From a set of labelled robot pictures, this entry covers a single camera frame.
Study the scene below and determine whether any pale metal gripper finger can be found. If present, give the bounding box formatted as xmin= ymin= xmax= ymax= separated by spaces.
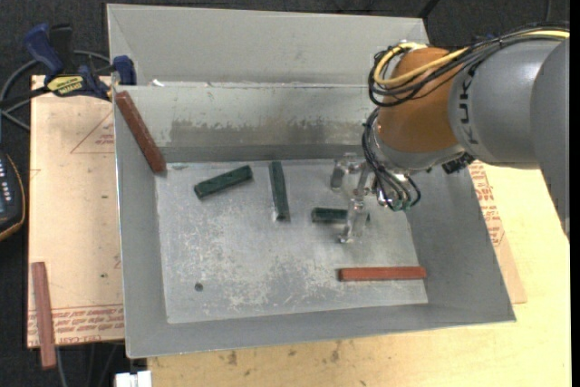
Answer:
xmin=329 ymin=152 xmax=364 ymax=192
xmin=336 ymin=195 xmax=372 ymax=245

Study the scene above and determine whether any dark green flat block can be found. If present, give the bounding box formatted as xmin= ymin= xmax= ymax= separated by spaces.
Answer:
xmin=310 ymin=207 xmax=372 ymax=225
xmin=193 ymin=164 xmax=255 ymax=200
xmin=267 ymin=160 xmax=292 ymax=223

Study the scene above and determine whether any red-brown flat block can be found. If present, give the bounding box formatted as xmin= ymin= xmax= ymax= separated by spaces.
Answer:
xmin=337 ymin=266 xmax=428 ymax=283
xmin=114 ymin=91 xmax=168 ymax=174
xmin=30 ymin=261 xmax=58 ymax=371

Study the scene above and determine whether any grey metal bin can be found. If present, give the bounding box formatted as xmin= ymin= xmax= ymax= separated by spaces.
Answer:
xmin=106 ymin=3 xmax=517 ymax=360

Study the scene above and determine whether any brown cardboard board, red print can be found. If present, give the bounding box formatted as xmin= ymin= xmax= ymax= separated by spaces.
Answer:
xmin=25 ymin=73 xmax=528 ymax=350

